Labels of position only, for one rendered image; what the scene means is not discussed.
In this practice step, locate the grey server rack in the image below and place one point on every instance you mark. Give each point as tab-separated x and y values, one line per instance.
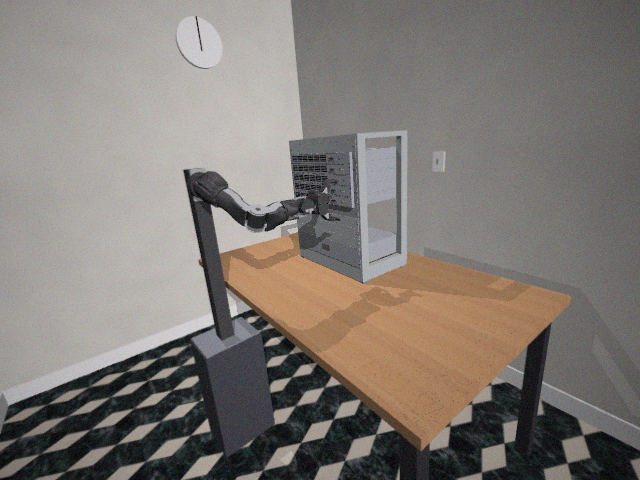
347	246

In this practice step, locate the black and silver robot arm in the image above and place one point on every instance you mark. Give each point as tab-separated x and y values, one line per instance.
209	187

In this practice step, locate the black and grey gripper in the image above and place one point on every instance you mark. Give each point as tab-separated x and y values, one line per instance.
321	200

